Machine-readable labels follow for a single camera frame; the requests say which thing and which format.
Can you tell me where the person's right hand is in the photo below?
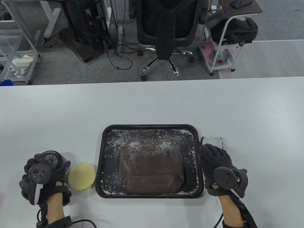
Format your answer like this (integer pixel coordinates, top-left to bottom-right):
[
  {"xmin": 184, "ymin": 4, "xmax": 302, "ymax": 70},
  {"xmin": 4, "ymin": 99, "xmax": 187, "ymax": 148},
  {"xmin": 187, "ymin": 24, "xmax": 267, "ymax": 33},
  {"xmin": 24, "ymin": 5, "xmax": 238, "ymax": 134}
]
[{"xmin": 200, "ymin": 144, "xmax": 248, "ymax": 198}]

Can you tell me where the person's left hand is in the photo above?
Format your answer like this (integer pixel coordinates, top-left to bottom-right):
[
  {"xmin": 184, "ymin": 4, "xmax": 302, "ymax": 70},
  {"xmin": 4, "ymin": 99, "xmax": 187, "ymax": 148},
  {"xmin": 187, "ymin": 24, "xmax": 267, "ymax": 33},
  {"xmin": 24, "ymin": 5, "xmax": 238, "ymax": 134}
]
[{"xmin": 19, "ymin": 152, "xmax": 72, "ymax": 206}]

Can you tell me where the white blue brown cloth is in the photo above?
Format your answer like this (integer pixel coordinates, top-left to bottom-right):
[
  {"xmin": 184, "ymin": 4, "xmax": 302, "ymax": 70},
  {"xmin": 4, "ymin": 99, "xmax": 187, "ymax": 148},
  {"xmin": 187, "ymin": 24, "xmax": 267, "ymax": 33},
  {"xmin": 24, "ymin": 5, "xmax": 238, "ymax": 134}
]
[{"xmin": 201, "ymin": 137, "xmax": 225, "ymax": 150}]

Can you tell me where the black hand controller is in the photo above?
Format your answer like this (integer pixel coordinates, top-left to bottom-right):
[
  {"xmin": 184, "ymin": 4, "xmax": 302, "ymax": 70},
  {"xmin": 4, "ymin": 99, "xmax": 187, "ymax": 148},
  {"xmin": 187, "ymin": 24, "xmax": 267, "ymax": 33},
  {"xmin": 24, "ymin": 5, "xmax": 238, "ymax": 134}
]
[
  {"xmin": 213, "ymin": 167, "xmax": 248, "ymax": 198},
  {"xmin": 28, "ymin": 163, "xmax": 53, "ymax": 206}
]

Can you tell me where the black round jar lid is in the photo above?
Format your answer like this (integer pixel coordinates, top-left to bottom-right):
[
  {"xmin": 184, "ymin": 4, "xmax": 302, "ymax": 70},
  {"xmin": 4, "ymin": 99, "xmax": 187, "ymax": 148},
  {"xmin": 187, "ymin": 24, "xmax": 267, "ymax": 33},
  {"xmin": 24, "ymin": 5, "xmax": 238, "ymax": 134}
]
[{"xmin": 40, "ymin": 151, "xmax": 62, "ymax": 170}]

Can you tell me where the brown leather bag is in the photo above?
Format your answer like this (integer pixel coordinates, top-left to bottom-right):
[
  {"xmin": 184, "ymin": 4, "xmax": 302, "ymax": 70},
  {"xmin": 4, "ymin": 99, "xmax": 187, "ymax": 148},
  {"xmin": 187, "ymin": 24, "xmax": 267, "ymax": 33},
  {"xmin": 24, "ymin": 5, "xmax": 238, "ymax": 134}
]
[{"xmin": 119, "ymin": 140, "xmax": 185, "ymax": 195}]

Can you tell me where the black plastic tray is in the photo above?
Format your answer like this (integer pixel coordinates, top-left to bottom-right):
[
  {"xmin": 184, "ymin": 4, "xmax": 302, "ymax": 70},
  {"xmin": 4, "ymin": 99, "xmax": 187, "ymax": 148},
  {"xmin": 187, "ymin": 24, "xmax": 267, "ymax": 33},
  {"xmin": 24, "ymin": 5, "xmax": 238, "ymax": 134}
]
[{"xmin": 95, "ymin": 124, "xmax": 204, "ymax": 199}]

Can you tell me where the person's left forearm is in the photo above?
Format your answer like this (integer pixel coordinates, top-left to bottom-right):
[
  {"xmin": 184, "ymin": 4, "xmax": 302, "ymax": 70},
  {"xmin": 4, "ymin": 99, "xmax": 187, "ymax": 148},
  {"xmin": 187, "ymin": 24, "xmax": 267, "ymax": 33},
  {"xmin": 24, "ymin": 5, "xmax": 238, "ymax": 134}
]
[{"xmin": 46, "ymin": 182, "xmax": 66, "ymax": 225}]

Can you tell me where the person's right forearm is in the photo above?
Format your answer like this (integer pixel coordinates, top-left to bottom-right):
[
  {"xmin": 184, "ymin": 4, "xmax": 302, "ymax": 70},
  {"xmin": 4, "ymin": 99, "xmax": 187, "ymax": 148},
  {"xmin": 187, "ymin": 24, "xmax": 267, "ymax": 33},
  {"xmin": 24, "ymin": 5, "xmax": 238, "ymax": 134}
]
[{"xmin": 218, "ymin": 196, "xmax": 245, "ymax": 228}]

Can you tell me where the clear bottle with red cap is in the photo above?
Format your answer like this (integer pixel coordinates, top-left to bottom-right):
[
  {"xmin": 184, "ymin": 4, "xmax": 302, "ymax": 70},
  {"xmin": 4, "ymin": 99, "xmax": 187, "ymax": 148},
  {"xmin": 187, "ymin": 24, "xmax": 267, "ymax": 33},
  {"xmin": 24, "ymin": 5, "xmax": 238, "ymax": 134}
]
[{"xmin": 215, "ymin": 51, "xmax": 228, "ymax": 64}]

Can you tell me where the pink round plate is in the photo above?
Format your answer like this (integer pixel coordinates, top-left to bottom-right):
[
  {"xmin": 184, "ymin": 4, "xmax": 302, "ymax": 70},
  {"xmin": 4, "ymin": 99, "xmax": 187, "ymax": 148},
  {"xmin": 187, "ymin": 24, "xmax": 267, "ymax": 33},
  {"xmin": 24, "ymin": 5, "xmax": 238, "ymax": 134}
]
[{"xmin": 201, "ymin": 44, "xmax": 234, "ymax": 67}]

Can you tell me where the white foam block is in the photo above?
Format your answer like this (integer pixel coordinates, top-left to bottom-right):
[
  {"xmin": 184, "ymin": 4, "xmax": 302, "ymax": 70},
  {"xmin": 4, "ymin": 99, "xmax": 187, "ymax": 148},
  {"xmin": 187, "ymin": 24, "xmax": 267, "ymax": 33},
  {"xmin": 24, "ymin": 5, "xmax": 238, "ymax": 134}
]
[{"xmin": 12, "ymin": 55, "xmax": 33, "ymax": 69}]

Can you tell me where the black backpack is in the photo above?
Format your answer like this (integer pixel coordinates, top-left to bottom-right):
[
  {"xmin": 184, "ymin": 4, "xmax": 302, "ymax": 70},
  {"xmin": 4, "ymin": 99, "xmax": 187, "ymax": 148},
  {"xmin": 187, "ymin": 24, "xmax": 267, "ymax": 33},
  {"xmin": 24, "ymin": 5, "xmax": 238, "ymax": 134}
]
[{"xmin": 208, "ymin": 9, "xmax": 258, "ymax": 46}]

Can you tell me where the black office chair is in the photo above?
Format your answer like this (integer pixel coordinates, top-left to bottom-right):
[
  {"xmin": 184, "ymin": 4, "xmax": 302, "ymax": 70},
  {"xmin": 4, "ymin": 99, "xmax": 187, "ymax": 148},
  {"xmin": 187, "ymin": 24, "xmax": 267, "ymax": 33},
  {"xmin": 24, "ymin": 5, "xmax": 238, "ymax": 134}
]
[{"xmin": 129, "ymin": 0, "xmax": 210, "ymax": 81}]

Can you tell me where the white cart with brown top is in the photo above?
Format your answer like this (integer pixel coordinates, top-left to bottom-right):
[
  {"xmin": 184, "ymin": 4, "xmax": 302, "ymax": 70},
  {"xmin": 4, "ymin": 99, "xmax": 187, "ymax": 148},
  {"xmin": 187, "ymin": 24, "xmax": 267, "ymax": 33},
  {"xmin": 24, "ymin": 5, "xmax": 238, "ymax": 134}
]
[{"xmin": 198, "ymin": 0, "xmax": 263, "ymax": 76}]

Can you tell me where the white power strip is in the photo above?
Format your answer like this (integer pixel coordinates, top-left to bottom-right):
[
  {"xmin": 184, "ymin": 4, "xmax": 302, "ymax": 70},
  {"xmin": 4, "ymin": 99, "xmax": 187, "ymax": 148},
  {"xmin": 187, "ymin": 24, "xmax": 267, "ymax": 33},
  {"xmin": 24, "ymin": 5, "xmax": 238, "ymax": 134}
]
[{"xmin": 117, "ymin": 26, "xmax": 125, "ymax": 54}]

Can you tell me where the black phone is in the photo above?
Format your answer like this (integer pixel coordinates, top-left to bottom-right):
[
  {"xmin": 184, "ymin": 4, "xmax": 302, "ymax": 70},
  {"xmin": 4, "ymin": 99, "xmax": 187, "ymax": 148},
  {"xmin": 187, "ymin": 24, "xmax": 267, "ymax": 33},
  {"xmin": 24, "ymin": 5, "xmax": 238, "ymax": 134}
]
[{"xmin": 230, "ymin": 0, "xmax": 252, "ymax": 9}]

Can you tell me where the white desk leg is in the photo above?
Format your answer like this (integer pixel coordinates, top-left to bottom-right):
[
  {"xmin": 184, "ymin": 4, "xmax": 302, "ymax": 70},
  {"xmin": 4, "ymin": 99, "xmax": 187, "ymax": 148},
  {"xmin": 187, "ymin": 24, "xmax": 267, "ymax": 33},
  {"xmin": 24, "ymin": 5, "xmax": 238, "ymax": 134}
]
[
  {"xmin": 104, "ymin": 0, "xmax": 112, "ymax": 31},
  {"xmin": 39, "ymin": 0, "xmax": 62, "ymax": 38}
]

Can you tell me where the black computer tower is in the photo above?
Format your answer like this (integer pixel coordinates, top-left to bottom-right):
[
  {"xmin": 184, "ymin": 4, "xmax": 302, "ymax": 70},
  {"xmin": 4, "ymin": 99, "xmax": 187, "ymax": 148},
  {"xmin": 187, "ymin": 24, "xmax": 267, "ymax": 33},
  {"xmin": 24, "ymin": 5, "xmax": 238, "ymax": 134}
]
[{"xmin": 59, "ymin": 0, "xmax": 111, "ymax": 63}]

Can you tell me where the black left wrist strap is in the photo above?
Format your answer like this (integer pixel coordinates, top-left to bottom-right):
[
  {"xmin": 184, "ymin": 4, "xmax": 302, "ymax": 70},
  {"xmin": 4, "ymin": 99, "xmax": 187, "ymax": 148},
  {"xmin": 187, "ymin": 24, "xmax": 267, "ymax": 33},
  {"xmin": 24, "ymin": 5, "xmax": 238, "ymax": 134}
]
[{"xmin": 36, "ymin": 216, "xmax": 73, "ymax": 228}]

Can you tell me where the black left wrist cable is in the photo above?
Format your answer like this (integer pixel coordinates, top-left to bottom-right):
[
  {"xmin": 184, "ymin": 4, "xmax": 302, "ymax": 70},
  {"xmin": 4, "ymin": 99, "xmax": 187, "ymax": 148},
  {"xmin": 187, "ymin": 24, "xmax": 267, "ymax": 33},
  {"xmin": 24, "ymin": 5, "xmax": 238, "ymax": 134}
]
[{"xmin": 36, "ymin": 207, "xmax": 98, "ymax": 228}]

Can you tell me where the bundle of black cables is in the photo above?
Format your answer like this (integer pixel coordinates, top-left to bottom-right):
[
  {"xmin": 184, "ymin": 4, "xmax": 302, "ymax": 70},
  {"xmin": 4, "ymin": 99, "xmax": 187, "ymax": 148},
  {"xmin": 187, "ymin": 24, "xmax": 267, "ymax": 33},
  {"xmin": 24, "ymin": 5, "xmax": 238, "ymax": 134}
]
[{"xmin": 94, "ymin": 0, "xmax": 143, "ymax": 70}]

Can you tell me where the white wire cart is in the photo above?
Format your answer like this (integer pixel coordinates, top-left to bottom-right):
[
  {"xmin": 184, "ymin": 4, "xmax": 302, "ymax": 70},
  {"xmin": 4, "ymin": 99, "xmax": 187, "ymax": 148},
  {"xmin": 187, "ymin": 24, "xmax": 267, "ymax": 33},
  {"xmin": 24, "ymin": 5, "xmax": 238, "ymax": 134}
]
[{"xmin": 0, "ymin": 0, "xmax": 42, "ymax": 85}]

